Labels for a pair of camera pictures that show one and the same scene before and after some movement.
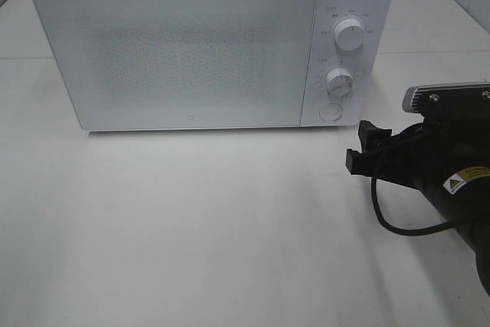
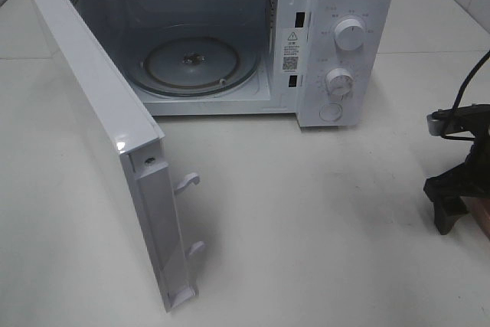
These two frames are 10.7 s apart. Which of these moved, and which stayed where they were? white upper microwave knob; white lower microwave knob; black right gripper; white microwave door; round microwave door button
Moved: white microwave door; black right gripper
Stayed: white lower microwave knob; white upper microwave knob; round microwave door button
